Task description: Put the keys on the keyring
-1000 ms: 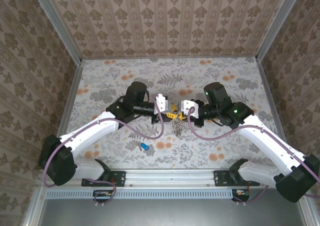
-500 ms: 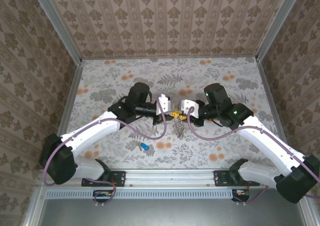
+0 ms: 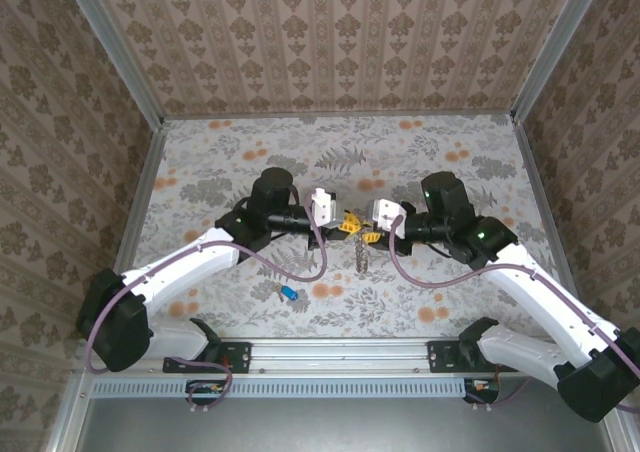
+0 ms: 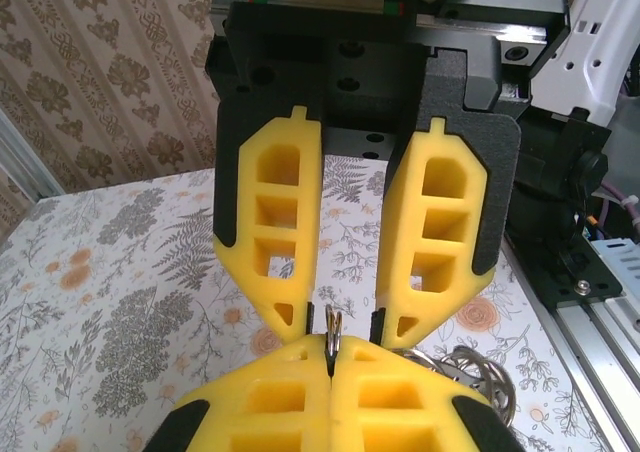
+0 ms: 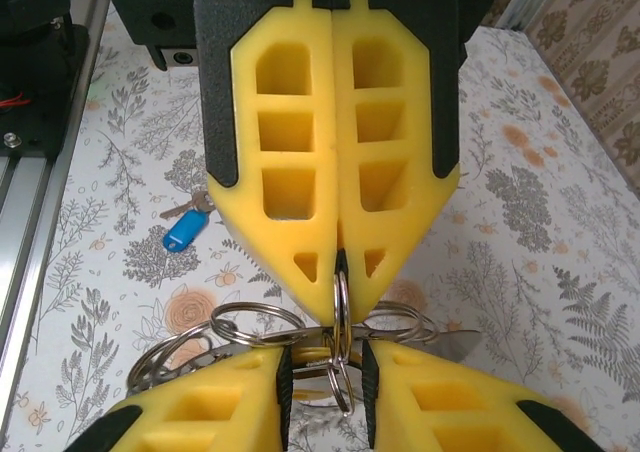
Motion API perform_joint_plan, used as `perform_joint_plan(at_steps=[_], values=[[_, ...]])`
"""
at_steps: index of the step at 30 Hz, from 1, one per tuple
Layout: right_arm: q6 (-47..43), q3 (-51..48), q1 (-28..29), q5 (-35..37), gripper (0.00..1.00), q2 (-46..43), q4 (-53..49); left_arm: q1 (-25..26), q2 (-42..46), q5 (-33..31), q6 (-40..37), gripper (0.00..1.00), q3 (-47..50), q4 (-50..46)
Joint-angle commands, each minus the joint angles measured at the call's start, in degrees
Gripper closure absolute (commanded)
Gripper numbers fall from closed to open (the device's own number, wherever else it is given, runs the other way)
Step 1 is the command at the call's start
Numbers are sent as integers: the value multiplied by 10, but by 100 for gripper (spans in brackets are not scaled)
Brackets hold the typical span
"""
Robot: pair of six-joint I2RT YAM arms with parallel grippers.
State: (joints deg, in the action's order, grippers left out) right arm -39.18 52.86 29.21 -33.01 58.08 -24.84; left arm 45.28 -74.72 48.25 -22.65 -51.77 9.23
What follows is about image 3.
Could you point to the aluminium table side rail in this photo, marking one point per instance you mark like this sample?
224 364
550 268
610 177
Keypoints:
135 222
542 197

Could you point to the grey metal panel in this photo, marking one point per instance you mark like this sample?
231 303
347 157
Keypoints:
340 424

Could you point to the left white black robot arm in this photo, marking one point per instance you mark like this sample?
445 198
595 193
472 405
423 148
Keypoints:
200 267

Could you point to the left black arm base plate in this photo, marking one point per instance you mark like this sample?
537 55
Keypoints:
237 357

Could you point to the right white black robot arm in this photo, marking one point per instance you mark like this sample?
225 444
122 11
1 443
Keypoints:
535 302

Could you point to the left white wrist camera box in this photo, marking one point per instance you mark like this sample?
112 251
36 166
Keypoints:
322 207

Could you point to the aluminium table back rail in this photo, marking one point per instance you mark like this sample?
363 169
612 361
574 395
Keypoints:
340 114

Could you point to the blue capped key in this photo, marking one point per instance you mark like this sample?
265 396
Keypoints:
289 292

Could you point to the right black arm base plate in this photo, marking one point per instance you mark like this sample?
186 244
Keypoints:
445 357

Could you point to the aluminium mounting rail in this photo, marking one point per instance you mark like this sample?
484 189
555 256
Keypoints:
340 357

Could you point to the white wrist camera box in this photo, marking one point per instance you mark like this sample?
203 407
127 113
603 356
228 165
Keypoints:
387 214
322 207

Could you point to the aluminium upright frame post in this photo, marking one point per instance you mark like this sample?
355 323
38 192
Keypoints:
555 47
116 52

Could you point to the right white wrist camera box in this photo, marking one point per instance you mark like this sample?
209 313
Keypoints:
387 214

